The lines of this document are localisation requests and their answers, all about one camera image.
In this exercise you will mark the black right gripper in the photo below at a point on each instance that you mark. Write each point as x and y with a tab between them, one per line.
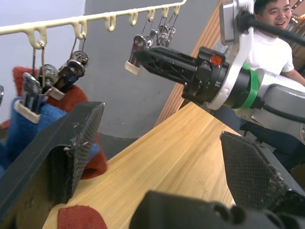
209	76

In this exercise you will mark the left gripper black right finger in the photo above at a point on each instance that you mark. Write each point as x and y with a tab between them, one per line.
250	171

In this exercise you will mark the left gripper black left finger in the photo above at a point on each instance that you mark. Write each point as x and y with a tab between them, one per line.
78	133

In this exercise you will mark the wooden slat panel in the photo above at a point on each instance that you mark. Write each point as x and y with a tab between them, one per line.
207	35

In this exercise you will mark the green tape band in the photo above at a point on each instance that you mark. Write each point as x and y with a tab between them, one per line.
255	88

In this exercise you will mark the blue knit sock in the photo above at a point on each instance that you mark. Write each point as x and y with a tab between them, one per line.
23	136

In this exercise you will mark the cream clip hanger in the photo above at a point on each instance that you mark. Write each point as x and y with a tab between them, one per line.
59	22

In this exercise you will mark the red knit sock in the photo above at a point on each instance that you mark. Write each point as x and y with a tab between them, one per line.
76	95
81	218

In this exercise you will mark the man in white shirt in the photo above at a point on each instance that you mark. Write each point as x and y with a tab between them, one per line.
269	47

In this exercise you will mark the silver clip with cream tips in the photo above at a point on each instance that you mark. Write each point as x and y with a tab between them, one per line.
31	95
77	59
159	35
133	68
171	35

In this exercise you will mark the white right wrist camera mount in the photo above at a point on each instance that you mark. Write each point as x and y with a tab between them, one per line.
240	47

